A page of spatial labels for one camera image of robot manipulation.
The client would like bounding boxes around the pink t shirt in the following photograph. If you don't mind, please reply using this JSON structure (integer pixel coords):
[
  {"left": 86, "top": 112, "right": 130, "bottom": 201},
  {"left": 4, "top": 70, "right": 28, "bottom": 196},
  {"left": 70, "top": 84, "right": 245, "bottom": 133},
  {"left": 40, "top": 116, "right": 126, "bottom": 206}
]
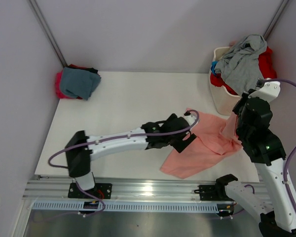
[{"left": 160, "top": 112, "right": 242, "bottom": 179}]

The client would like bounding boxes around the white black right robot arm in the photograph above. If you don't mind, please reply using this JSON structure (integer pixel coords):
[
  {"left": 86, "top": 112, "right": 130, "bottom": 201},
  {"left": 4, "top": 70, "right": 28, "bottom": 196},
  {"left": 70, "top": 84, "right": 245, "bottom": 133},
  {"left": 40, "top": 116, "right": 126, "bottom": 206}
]
[{"left": 215, "top": 89, "right": 296, "bottom": 237}]

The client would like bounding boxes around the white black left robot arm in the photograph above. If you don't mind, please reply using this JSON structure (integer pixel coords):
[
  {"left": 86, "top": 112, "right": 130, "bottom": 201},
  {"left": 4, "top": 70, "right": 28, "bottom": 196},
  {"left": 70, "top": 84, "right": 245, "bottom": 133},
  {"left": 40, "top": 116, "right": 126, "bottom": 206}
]
[{"left": 65, "top": 110, "right": 199, "bottom": 198}]

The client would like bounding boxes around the white perforated laundry basket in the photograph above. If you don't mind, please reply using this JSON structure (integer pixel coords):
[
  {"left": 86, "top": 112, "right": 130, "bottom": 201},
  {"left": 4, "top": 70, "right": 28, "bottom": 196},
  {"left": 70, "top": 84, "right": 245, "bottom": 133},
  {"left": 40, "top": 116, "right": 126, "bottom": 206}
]
[{"left": 208, "top": 46, "right": 242, "bottom": 116}]

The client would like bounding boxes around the grey t shirt in basket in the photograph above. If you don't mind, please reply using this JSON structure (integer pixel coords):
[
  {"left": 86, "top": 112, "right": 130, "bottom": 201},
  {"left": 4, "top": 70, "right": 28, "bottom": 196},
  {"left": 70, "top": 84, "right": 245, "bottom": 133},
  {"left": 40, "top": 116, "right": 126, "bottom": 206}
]
[{"left": 214, "top": 34, "right": 267, "bottom": 95}]

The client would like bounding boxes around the red t shirt in basket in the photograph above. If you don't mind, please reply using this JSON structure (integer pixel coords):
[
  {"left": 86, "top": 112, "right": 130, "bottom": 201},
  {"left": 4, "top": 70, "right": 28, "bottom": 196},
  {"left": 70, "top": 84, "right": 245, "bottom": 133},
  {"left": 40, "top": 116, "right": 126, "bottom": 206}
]
[{"left": 210, "top": 47, "right": 277, "bottom": 95}]

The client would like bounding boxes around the blue garment in basket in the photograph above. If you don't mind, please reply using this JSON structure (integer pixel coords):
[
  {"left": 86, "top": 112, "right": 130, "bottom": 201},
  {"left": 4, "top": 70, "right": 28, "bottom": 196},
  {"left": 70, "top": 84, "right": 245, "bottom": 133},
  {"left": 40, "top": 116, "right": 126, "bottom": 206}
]
[{"left": 211, "top": 61, "right": 218, "bottom": 75}]

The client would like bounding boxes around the folded black t shirt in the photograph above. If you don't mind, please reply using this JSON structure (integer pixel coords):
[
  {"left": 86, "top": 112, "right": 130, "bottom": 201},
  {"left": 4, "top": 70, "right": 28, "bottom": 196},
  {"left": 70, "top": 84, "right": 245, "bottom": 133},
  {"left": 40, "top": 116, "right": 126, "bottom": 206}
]
[{"left": 67, "top": 64, "right": 98, "bottom": 74}]

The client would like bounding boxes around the folded teal t shirt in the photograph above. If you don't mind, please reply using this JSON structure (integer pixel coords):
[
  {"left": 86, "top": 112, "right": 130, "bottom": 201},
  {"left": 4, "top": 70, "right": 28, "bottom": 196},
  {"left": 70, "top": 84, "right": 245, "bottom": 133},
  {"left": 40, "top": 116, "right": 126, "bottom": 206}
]
[{"left": 60, "top": 67, "right": 102, "bottom": 101}]

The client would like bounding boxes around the folded magenta t shirt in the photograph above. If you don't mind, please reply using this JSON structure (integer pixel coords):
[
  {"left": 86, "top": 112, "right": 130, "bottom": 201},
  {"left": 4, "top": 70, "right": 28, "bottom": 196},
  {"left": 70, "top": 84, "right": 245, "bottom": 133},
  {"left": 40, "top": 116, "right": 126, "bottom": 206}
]
[{"left": 54, "top": 71, "right": 82, "bottom": 100}]

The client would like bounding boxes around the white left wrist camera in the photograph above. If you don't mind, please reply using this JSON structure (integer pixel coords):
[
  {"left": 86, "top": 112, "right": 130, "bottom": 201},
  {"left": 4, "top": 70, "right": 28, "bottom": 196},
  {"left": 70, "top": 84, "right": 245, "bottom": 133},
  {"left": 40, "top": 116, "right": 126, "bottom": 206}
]
[{"left": 183, "top": 114, "right": 199, "bottom": 127}]

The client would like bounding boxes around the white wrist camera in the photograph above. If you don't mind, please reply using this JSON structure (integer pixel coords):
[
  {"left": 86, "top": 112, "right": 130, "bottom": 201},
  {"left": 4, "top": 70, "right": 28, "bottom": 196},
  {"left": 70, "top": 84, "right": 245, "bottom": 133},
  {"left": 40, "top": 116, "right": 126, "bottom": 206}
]
[
  {"left": 183, "top": 114, "right": 199, "bottom": 127},
  {"left": 252, "top": 80, "right": 281, "bottom": 103}
]

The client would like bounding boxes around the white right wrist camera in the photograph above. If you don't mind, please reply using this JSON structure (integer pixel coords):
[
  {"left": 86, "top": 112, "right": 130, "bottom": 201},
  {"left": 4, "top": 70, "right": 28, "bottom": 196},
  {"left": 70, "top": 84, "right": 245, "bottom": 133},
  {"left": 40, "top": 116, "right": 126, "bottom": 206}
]
[{"left": 252, "top": 80, "right": 281, "bottom": 103}]

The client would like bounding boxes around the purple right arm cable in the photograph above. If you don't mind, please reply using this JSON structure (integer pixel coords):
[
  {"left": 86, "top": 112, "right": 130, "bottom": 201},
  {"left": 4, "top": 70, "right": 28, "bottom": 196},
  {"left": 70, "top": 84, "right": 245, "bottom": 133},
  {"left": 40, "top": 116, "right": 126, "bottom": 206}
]
[{"left": 209, "top": 78, "right": 296, "bottom": 223}]

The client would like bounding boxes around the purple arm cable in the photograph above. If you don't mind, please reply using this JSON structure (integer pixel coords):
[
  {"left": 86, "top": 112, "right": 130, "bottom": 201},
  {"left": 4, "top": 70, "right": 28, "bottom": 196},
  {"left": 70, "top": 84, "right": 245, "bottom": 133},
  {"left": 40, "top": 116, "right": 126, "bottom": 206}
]
[
  {"left": 209, "top": 78, "right": 296, "bottom": 223},
  {"left": 48, "top": 109, "right": 201, "bottom": 218}
]

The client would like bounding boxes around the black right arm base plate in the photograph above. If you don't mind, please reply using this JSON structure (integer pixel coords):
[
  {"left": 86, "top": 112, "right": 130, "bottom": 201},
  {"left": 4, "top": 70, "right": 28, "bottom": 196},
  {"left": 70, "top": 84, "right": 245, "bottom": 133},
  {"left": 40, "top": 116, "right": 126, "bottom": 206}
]
[{"left": 198, "top": 185, "right": 229, "bottom": 201}]

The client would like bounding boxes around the right corner aluminium post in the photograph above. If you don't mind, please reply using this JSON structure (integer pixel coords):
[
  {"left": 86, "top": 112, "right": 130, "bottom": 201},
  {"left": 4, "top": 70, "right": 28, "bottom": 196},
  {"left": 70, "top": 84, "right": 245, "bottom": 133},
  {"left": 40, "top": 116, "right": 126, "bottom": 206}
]
[{"left": 263, "top": 0, "right": 291, "bottom": 40}]

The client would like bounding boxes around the corner aluminium post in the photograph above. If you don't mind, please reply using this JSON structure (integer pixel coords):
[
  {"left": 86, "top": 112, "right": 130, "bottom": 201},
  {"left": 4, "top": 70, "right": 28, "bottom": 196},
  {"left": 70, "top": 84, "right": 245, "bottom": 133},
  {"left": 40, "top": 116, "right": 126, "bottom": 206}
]
[
  {"left": 263, "top": 0, "right": 291, "bottom": 40},
  {"left": 27, "top": 0, "right": 68, "bottom": 67}
]

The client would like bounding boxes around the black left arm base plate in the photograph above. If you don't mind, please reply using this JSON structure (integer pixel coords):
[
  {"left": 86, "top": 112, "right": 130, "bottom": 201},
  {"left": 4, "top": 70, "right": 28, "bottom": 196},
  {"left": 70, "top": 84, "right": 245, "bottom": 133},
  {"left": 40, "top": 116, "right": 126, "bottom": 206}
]
[{"left": 68, "top": 183, "right": 112, "bottom": 199}]

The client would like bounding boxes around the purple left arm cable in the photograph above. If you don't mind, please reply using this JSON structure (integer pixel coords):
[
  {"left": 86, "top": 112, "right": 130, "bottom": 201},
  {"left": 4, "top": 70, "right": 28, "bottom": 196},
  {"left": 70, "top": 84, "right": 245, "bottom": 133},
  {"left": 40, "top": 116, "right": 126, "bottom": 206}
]
[{"left": 48, "top": 109, "right": 201, "bottom": 218}]

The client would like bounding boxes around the white slotted cable duct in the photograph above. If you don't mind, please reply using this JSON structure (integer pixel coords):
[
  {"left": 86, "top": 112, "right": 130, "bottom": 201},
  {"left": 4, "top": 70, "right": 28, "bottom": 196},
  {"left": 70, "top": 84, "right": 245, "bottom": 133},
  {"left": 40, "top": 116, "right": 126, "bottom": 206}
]
[{"left": 32, "top": 200, "right": 219, "bottom": 213}]

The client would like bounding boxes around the left corner aluminium post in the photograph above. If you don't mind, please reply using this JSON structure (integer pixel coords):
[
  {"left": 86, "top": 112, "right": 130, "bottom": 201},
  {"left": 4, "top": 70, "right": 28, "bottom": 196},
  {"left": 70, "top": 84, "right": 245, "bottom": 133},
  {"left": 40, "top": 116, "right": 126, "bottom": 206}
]
[{"left": 27, "top": 0, "right": 68, "bottom": 67}]

